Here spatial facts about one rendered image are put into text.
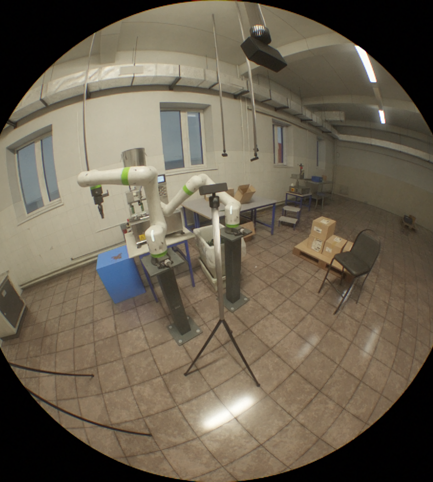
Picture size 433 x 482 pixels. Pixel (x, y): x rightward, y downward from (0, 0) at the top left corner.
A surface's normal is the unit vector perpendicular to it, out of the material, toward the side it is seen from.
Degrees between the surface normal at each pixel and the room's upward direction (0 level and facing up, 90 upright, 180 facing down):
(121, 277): 90
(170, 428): 0
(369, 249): 77
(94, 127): 90
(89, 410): 0
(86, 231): 90
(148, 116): 90
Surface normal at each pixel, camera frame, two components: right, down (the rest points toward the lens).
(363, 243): -0.97, -0.07
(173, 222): 0.55, 0.36
